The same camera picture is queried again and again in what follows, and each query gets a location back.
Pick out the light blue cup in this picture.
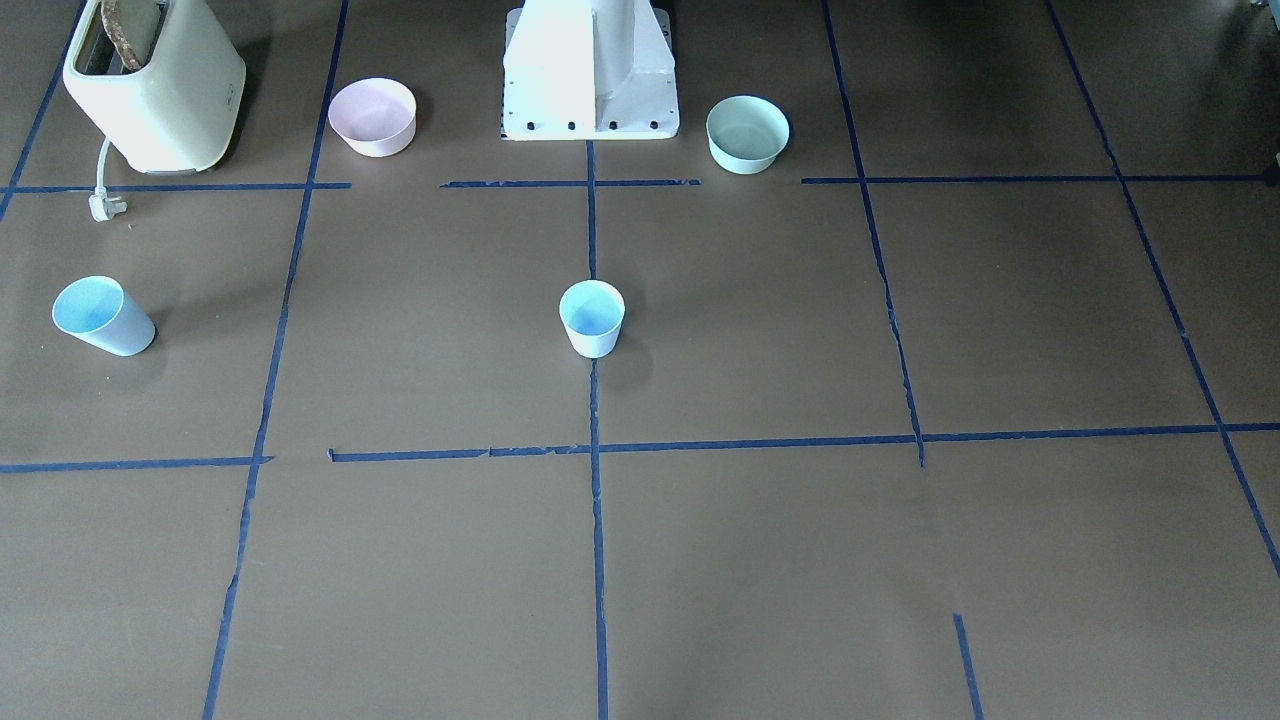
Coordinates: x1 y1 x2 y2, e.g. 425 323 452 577
51 275 157 357
558 279 626 359

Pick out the green bowl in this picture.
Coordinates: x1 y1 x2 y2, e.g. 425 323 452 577
705 95 791 176

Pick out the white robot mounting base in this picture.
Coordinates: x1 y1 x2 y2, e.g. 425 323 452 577
500 1 681 142

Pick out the pink bowl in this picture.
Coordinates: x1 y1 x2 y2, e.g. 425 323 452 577
326 77 419 158

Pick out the cream toaster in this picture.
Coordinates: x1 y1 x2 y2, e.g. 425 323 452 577
61 1 247 176

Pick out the toast slice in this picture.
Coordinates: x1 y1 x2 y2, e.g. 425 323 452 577
99 0 168 72

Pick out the white toaster plug cable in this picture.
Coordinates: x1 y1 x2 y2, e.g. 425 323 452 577
88 138 129 223

